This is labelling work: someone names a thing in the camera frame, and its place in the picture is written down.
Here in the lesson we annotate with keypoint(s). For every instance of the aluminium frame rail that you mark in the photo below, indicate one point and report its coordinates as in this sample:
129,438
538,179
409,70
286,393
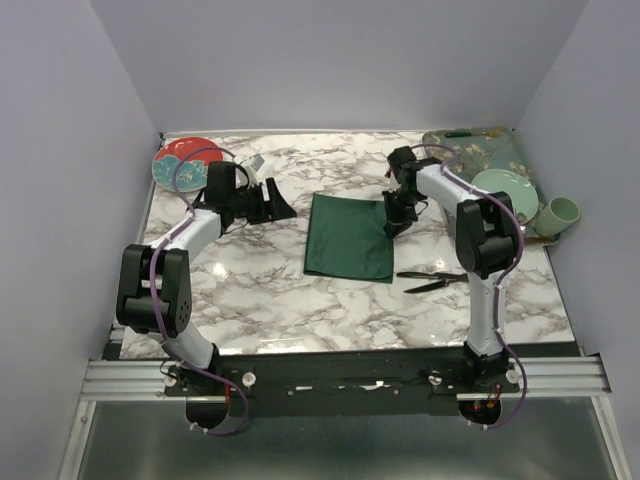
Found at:
542,377

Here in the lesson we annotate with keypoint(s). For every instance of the red plate with blue flower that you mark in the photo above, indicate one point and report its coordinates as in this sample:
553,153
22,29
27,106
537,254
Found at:
185,162

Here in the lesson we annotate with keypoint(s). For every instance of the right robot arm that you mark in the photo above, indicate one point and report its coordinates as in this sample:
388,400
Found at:
488,243

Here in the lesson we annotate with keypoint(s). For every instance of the light green cup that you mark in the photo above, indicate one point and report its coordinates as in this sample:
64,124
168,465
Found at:
559,214

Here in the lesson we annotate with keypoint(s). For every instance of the dark green cloth napkin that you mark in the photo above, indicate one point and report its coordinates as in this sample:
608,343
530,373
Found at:
346,240

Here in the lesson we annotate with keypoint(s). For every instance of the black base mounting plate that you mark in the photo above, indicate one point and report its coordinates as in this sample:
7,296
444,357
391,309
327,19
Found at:
411,401

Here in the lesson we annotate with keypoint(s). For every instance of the light green plate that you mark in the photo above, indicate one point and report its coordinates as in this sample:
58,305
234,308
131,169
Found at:
522,192

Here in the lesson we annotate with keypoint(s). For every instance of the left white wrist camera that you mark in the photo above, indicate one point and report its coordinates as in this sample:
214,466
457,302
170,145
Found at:
251,165

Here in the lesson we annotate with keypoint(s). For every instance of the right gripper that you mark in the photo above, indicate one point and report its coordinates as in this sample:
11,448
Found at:
396,223

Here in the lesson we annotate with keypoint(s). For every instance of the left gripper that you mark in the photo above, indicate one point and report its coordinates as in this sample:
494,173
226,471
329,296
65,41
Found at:
279,207

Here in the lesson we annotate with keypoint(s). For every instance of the floral teal serving tray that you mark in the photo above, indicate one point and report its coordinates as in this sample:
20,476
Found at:
484,148

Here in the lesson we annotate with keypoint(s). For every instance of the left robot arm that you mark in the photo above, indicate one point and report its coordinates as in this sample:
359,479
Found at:
154,294

